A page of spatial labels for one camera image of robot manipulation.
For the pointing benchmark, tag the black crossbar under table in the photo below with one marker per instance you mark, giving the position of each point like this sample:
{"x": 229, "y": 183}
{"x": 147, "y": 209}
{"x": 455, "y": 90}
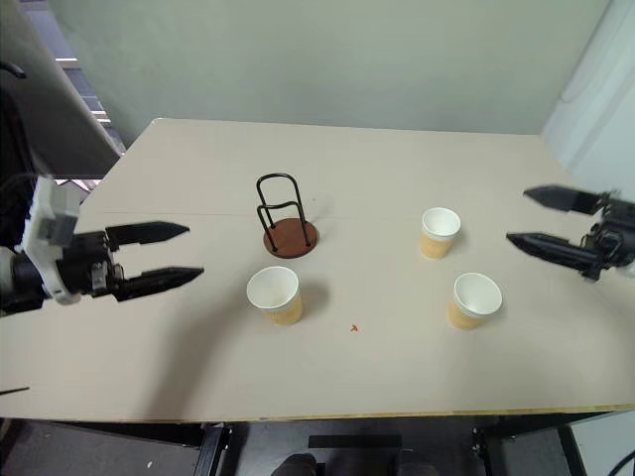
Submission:
{"x": 354, "y": 441}

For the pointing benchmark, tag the grey slanted partition panel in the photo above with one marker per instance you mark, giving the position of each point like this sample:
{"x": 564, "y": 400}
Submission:
{"x": 54, "y": 99}

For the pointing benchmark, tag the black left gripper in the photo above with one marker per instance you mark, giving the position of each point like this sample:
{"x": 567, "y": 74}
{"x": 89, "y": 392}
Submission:
{"x": 84, "y": 268}

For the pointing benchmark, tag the white fabric screen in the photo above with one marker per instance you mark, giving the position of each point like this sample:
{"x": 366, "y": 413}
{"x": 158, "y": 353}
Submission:
{"x": 595, "y": 99}

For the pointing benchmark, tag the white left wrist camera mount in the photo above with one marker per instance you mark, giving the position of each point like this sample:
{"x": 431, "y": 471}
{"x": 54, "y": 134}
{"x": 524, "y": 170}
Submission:
{"x": 47, "y": 213}

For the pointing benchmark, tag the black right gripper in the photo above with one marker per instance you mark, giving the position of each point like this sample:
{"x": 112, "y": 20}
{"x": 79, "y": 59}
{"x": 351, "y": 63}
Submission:
{"x": 612, "y": 238}

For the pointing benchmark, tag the black table frame leg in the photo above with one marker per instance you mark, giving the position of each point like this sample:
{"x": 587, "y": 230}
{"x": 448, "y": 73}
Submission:
{"x": 211, "y": 448}
{"x": 491, "y": 451}
{"x": 570, "y": 451}

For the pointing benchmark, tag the paper cup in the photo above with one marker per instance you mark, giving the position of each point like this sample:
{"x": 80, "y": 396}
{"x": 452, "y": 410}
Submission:
{"x": 439, "y": 233}
{"x": 277, "y": 297}
{"x": 473, "y": 300}

